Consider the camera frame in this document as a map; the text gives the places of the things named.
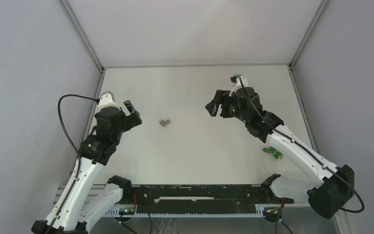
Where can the green water faucet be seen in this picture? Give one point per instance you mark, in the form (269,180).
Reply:
(274,152)

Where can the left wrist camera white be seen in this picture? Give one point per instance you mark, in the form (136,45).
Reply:
(107,99)

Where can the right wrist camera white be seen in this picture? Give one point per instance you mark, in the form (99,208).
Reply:
(239,82)

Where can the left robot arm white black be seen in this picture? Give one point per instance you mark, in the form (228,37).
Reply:
(71,215)

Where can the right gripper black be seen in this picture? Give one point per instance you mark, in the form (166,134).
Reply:
(221,97)

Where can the white slotted cable duct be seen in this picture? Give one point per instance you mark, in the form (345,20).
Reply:
(117,212)

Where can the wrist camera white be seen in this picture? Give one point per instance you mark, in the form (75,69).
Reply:
(239,82)
(107,99)

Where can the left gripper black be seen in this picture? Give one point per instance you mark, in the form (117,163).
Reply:
(137,121)

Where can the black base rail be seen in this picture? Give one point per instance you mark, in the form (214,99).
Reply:
(202,199)

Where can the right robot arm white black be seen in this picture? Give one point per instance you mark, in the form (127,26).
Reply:
(330,186)

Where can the silver metal elbow fitting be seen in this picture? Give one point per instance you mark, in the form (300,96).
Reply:
(164,123)

